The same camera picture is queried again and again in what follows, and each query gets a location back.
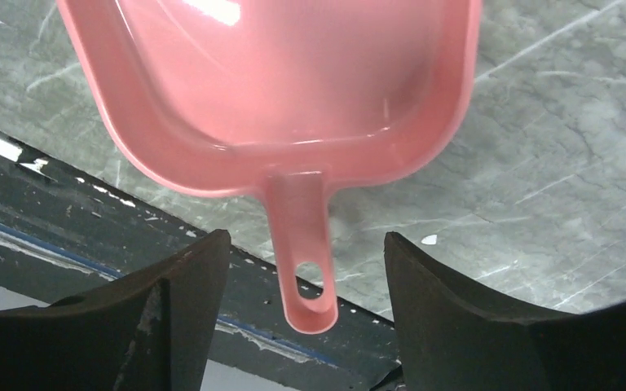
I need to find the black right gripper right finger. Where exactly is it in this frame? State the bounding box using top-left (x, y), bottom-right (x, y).
top-left (384, 232), bottom-right (626, 390)

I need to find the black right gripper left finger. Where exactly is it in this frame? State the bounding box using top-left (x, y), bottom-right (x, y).
top-left (0, 230), bottom-right (231, 390)

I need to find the pink dustpan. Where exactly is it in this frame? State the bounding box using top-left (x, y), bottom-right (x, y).
top-left (57, 1), bottom-right (483, 334)

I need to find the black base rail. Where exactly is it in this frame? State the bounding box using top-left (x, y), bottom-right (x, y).
top-left (0, 132), bottom-right (404, 390)

